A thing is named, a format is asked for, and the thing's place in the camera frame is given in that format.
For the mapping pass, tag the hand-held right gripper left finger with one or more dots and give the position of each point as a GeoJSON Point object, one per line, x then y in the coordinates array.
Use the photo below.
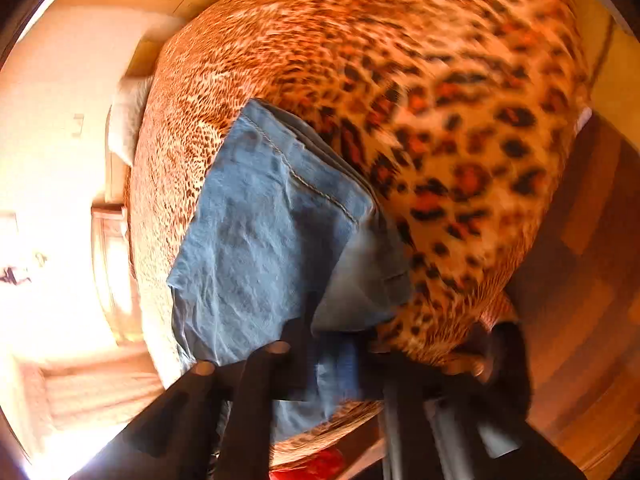
{"type": "Point", "coordinates": [260, 385]}

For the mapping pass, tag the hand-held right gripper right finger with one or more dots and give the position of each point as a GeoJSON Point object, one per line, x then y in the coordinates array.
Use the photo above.
{"type": "Point", "coordinates": [415, 390]}

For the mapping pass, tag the blue denim pants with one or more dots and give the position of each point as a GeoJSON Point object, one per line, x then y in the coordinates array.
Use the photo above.
{"type": "Point", "coordinates": [280, 240]}

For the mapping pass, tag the red cloth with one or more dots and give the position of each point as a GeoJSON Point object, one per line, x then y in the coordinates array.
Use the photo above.
{"type": "Point", "coordinates": [312, 466]}

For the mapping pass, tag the white curtain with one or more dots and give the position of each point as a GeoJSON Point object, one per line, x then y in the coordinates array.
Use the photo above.
{"type": "Point", "coordinates": [95, 390]}

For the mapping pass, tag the wooden nightstand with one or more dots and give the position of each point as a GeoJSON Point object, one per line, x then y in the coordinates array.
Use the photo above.
{"type": "Point", "coordinates": [114, 270]}

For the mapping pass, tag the leopard print blanket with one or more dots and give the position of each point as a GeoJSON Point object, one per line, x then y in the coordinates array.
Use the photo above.
{"type": "Point", "coordinates": [400, 110]}

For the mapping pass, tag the white pillow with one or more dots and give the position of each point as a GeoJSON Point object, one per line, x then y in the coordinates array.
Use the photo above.
{"type": "Point", "coordinates": [126, 120]}

